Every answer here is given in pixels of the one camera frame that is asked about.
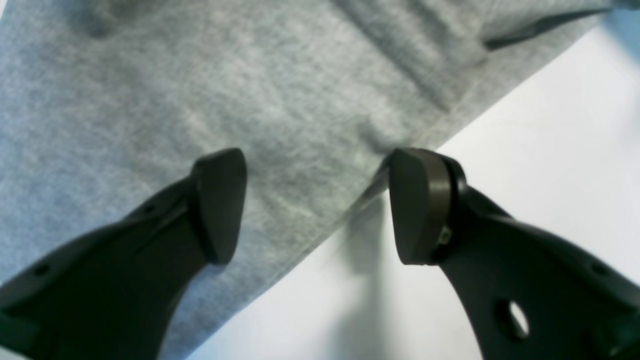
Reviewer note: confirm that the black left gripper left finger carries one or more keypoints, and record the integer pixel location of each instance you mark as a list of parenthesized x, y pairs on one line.
[(111, 293)]

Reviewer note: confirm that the grey T-shirt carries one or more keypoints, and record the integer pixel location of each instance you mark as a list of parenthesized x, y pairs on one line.
[(105, 102)]

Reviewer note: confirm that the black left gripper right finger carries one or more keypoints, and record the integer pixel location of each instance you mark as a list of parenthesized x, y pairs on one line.
[(528, 294)]

